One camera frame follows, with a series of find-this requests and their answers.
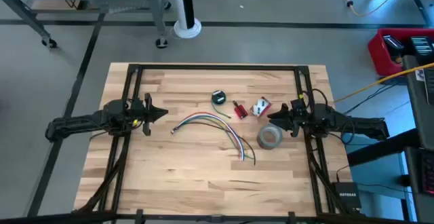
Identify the thick green wire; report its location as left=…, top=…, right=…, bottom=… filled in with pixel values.
left=174, top=116, right=255, bottom=160

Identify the black network switch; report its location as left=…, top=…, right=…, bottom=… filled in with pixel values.
left=331, top=182, right=362, bottom=210

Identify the black keyboard red backlight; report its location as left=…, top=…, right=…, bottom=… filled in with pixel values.
left=422, top=154, right=434, bottom=195

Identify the black rod-shaped tool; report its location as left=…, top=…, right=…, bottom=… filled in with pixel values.
left=233, top=100, right=245, bottom=119

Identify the black wire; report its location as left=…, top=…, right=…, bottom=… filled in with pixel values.
left=174, top=120, right=257, bottom=166

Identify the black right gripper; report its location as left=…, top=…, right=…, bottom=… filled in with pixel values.
left=267, top=98, right=311, bottom=137

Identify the black cable bundle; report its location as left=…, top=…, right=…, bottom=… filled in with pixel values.
left=76, top=134, right=132, bottom=214
left=304, top=135, right=343, bottom=214

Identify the black boxy device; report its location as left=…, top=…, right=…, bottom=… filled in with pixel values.
left=408, top=36, right=434, bottom=57
left=382, top=35, right=405, bottom=57

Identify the white wire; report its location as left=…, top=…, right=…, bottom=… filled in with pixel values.
left=174, top=113, right=244, bottom=160

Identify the red plastic bin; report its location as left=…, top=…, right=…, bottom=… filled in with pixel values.
left=368, top=28, right=434, bottom=77

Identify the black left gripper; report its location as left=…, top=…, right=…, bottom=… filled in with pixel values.
left=135, top=93, right=169, bottom=136

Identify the grey duct tape roll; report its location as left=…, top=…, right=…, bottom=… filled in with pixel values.
left=256, top=124, right=283, bottom=150

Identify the dark desk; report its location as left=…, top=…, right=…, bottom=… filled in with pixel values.
left=345, top=54, right=434, bottom=224

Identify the black aluminium frame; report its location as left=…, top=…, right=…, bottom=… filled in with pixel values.
left=0, top=63, right=434, bottom=224

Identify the white and black pole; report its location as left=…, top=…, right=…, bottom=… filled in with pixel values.
left=169, top=0, right=203, bottom=40

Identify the thin green wire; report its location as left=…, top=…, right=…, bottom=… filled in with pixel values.
left=210, top=102, right=233, bottom=119

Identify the bundle of coloured cables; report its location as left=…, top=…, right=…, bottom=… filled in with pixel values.
left=174, top=114, right=245, bottom=161

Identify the red wire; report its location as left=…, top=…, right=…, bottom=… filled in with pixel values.
left=174, top=111, right=245, bottom=160

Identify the yellow hanging cable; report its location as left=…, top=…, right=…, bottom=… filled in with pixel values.
left=334, top=62, right=434, bottom=103

